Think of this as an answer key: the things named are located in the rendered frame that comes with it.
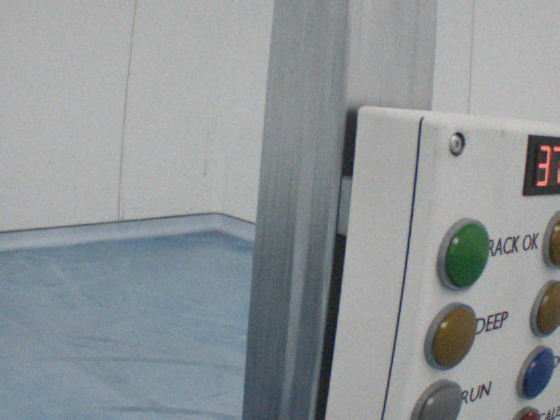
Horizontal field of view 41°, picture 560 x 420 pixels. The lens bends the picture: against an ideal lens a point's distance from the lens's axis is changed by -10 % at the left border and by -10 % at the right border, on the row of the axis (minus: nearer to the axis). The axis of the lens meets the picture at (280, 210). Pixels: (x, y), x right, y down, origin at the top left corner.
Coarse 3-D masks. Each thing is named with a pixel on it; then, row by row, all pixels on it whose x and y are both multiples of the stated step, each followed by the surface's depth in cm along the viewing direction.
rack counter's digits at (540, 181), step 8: (544, 144) 34; (544, 152) 35; (552, 152) 35; (544, 160) 35; (552, 160) 35; (536, 168) 34; (544, 168) 35; (552, 168) 35; (536, 176) 34; (544, 176) 35; (552, 176) 35; (536, 184) 35; (544, 184) 35; (552, 184) 35
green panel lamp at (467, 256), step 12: (468, 228) 32; (480, 228) 32; (456, 240) 31; (468, 240) 31; (480, 240) 32; (456, 252) 31; (468, 252) 32; (480, 252) 32; (456, 264) 31; (468, 264) 32; (480, 264) 32; (456, 276) 32; (468, 276) 32
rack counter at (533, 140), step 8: (528, 136) 34; (536, 136) 34; (544, 136) 35; (552, 136) 35; (528, 144) 34; (536, 144) 34; (552, 144) 35; (528, 152) 34; (536, 152) 34; (528, 160) 34; (536, 160) 34; (528, 168) 34; (528, 176) 34; (528, 184) 34; (528, 192) 34; (536, 192) 35; (544, 192) 35; (552, 192) 36
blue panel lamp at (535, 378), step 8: (544, 352) 38; (536, 360) 37; (544, 360) 38; (552, 360) 38; (536, 368) 37; (544, 368) 38; (552, 368) 38; (528, 376) 37; (536, 376) 37; (544, 376) 38; (528, 384) 37; (536, 384) 38; (544, 384) 38; (528, 392) 38; (536, 392) 38
